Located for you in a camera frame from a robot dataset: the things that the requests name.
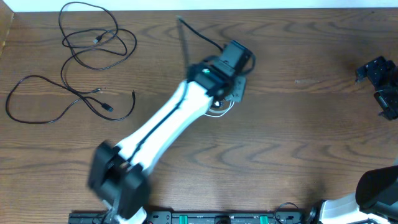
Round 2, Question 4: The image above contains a short black usb cable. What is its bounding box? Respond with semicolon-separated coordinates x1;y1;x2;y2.
4;74;137;125

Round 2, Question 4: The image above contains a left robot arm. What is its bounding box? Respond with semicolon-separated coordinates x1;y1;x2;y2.
88;40;256;223

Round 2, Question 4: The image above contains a white usb cable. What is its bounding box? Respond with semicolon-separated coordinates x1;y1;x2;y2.
203;100;236;118

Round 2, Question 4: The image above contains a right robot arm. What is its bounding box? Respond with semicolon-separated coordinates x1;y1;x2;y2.
304;56;397;224

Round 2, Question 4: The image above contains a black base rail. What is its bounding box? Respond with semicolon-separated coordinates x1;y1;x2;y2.
68;209;313;224

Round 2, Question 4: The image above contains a long black usb cable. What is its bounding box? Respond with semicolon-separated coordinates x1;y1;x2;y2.
58;1;138;95

